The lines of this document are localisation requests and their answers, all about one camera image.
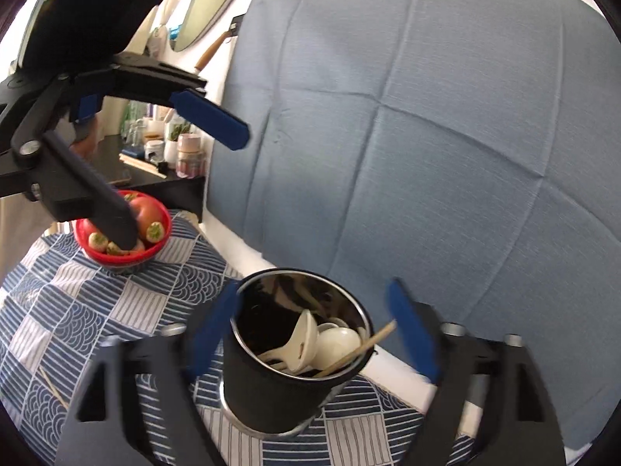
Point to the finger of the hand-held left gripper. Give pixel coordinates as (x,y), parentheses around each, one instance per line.
(213,121)
(97,194)

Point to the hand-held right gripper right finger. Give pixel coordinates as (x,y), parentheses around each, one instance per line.
(412,330)

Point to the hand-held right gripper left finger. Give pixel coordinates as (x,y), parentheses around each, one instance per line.
(213,335)

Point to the wooden chopstick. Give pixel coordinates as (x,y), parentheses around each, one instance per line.
(53,388)
(354,352)

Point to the black utensil holder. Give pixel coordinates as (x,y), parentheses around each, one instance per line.
(262,388)

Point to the white ceramic spoon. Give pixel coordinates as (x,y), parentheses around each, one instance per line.
(303,335)
(337,323)
(339,344)

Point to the person's left hand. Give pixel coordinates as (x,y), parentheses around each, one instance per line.
(86,138)

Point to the glass jar with pink lid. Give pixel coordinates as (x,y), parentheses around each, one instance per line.
(190,155)

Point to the white pot with plant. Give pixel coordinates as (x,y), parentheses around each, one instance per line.
(175,143)

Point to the pair of wooden chopsticks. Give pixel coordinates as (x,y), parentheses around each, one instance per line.
(143,165)

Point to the red apple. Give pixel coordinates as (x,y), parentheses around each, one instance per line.
(148,213)

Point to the black side table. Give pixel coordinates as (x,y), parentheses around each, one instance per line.
(160,187)

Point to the white jar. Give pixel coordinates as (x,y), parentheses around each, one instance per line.
(154,151)

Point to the red bowl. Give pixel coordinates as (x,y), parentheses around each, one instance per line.
(121,258)

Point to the pile of white strawberries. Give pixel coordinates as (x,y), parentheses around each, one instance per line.
(155,231)

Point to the clear glass bottle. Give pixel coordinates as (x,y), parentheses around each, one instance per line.
(133,126)

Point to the blue patterned tablecloth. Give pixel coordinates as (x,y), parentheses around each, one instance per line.
(121,301)

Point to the round mirror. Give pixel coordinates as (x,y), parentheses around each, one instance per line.
(203,9)

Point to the blue cloth backdrop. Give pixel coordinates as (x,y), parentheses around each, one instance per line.
(412,131)

